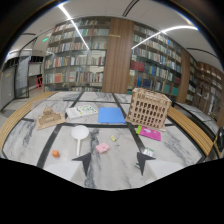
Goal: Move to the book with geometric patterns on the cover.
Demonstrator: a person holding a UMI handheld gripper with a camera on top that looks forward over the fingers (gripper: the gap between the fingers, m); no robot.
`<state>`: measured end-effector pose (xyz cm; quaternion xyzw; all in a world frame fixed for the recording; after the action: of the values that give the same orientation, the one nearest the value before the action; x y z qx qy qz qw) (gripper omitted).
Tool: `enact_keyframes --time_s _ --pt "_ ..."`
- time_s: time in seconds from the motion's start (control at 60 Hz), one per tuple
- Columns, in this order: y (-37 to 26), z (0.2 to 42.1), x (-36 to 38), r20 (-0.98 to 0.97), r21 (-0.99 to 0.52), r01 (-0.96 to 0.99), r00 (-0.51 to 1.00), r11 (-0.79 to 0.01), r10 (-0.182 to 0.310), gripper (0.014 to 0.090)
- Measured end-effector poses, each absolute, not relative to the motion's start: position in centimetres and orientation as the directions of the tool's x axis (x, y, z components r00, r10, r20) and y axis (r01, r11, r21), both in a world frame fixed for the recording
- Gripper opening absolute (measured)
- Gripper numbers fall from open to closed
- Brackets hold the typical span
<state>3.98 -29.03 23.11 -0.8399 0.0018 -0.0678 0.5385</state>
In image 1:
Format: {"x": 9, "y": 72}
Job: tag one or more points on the pink small box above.
{"x": 102, "y": 147}

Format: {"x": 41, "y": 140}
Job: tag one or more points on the blue book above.
{"x": 111, "y": 115}

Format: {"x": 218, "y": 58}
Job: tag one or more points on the glass-front bookshelf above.
{"x": 76, "y": 55}

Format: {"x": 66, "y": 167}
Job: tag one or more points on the white round hand fan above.
{"x": 79, "y": 134}

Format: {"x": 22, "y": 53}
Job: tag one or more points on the large wooden building model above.
{"x": 148, "y": 108}

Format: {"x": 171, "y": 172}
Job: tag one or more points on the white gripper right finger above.
{"x": 160, "y": 168}

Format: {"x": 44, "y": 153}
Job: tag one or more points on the green white small packet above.
{"x": 148, "y": 153}

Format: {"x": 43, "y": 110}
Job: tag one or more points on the tall open bookshelf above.
{"x": 154, "y": 63}

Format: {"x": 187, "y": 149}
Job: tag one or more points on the small orange block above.
{"x": 55, "y": 153}

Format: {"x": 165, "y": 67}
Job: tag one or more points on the small wooden temple model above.
{"x": 49, "y": 117}

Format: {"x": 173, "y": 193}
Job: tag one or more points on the pink magenta book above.
{"x": 150, "y": 133}

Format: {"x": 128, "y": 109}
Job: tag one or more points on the wooden slatted bench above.
{"x": 17, "y": 115}
{"x": 191, "y": 129}

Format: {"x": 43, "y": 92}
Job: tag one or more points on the small yellow-green eraser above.
{"x": 113, "y": 138}

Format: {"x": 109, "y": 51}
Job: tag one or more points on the white book with geometric patterns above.
{"x": 81, "y": 111}

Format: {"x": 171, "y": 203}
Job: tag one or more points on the wooden wall panel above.
{"x": 117, "y": 56}

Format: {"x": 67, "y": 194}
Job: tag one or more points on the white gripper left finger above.
{"x": 68, "y": 169}

